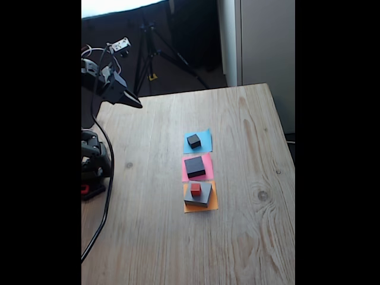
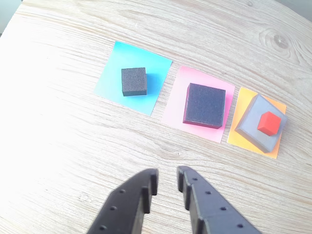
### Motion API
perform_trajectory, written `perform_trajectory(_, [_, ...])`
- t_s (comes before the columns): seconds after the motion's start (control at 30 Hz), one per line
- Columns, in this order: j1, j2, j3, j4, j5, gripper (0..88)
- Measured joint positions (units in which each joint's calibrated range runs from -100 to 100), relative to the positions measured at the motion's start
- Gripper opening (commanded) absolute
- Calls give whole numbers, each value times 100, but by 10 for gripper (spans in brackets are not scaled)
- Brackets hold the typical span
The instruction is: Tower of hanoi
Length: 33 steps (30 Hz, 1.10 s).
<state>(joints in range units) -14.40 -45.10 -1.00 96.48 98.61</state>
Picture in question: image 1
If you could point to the black tripod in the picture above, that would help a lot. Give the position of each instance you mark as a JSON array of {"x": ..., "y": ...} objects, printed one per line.
[{"x": 181, "y": 59}]

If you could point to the medium black block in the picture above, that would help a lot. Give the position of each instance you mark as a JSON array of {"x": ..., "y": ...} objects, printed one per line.
[{"x": 194, "y": 166}]

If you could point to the orange paper sheet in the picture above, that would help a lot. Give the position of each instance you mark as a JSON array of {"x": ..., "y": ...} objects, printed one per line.
[{"x": 214, "y": 205}]

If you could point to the small black cube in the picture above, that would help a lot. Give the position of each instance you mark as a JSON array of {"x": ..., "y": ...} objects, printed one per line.
[{"x": 193, "y": 141}]

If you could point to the yellow tripod tag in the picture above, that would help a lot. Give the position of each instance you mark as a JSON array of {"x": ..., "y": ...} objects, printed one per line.
[{"x": 153, "y": 77}]

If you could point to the white cabinet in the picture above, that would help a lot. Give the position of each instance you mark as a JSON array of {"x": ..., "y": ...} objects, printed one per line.
[{"x": 267, "y": 44}]

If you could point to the pink paper sheet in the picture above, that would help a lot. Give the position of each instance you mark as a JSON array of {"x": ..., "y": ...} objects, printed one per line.
[{"x": 209, "y": 169}]

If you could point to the small red cube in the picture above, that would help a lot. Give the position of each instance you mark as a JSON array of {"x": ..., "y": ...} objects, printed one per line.
[{"x": 195, "y": 189}]

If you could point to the bare circuit board camera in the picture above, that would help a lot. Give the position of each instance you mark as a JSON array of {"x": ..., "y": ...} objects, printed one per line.
[{"x": 120, "y": 45}]

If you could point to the blue paper sheet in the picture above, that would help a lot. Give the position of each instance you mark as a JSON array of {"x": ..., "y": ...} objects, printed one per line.
[{"x": 207, "y": 142}]

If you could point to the red base clamp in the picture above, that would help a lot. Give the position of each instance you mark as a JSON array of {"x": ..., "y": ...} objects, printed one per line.
[{"x": 84, "y": 189}]

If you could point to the large black block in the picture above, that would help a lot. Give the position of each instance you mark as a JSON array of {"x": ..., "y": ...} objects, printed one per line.
[{"x": 206, "y": 196}]

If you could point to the bright white panel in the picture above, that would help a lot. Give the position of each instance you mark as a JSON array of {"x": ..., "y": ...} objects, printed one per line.
[{"x": 118, "y": 6}]

